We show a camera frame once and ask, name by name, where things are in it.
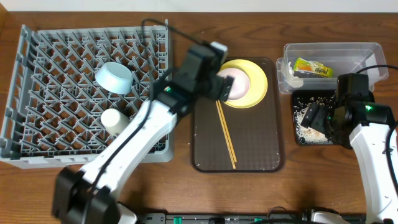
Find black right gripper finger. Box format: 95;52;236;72
300;103;320;128
312;104;333;134

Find pink bowl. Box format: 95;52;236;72
217;68;250;101

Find yellow plate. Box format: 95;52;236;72
220;59;268;109

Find wooden chopstick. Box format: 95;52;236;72
215;100;236;170
217;99;238;163

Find green orange snack wrapper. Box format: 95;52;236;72
293;58;333;78

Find blue bowl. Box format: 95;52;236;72
95;62;133;95

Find small pale green bowl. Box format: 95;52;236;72
100;108;130;136

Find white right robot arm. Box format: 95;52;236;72
301;97;397;223

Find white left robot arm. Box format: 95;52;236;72
52;68;234;223

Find black waste tray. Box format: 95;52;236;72
292;90;335;146

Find grey dishwasher rack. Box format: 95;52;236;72
1;26;172;169

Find cooked rice leftovers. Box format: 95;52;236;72
292;96;333;146

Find crumpled white tissue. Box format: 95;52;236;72
281;62;303;89

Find clear plastic bin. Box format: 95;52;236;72
276;42;386;93

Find dark brown serving tray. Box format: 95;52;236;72
190;57;285;173

